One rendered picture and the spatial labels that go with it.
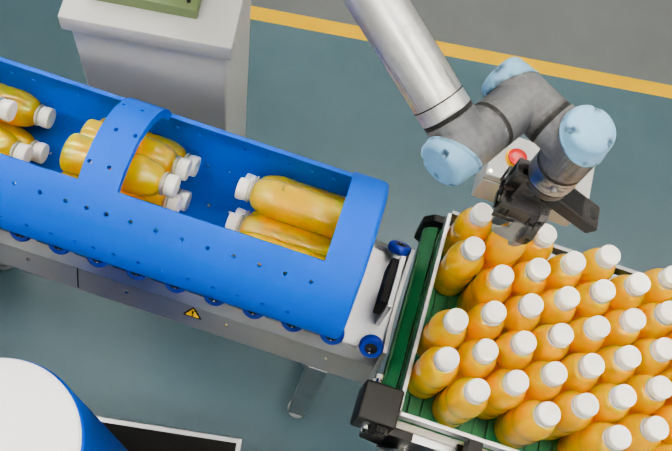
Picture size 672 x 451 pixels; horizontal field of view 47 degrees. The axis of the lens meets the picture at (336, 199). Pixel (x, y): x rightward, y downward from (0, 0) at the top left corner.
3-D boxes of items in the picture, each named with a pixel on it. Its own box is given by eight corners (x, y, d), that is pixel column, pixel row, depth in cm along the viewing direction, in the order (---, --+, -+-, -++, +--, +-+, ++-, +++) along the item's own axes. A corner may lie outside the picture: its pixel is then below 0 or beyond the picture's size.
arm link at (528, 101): (471, 82, 107) (529, 138, 104) (524, 42, 111) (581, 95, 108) (455, 112, 114) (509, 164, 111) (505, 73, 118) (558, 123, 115)
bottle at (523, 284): (528, 301, 156) (564, 271, 140) (506, 324, 154) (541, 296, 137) (502, 276, 158) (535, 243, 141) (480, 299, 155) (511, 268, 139)
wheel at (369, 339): (363, 329, 141) (362, 336, 140) (387, 337, 141) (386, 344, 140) (356, 348, 143) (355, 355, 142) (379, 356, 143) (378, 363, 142)
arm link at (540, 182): (589, 150, 116) (581, 197, 112) (577, 164, 120) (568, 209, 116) (541, 134, 116) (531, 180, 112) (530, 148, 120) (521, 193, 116)
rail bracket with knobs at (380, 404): (361, 379, 145) (370, 367, 136) (397, 392, 145) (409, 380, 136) (346, 431, 141) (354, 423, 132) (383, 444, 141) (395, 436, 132)
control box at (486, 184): (480, 153, 157) (496, 128, 148) (574, 184, 157) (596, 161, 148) (470, 195, 153) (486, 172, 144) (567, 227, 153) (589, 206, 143)
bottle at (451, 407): (452, 437, 143) (481, 421, 126) (422, 411, 145) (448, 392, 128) (473, 408, 146) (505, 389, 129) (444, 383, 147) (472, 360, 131)
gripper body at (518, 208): (498, 179, 131) (523, 145, 120) (547, 195, 131) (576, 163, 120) (489, 218, 127) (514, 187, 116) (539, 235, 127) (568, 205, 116)
